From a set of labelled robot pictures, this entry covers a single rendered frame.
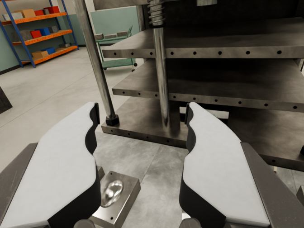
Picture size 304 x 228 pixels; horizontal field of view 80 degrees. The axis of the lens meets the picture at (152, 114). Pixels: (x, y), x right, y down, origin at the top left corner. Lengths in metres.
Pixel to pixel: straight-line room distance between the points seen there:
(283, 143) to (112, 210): 0.92
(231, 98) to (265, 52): 0.26
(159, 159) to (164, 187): 0.17
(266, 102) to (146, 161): 0.66
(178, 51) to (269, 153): 0.69
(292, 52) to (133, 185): 0.84
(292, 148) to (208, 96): 0.50
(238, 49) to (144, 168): 0.71
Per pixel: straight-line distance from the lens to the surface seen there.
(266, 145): 1.16
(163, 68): 0.98
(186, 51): 0.96
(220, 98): 1.02
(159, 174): 0.92
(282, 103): 1.05
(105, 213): 0.78
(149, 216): 0.82
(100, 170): 0.95
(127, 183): 0.83
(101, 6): 1.16
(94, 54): 1.15
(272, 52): 0.94
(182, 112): 1.10
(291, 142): 1.23
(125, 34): 4.64
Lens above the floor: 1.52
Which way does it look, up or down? 32 degrees down
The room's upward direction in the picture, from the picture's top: 8 degrees counter-clockwise
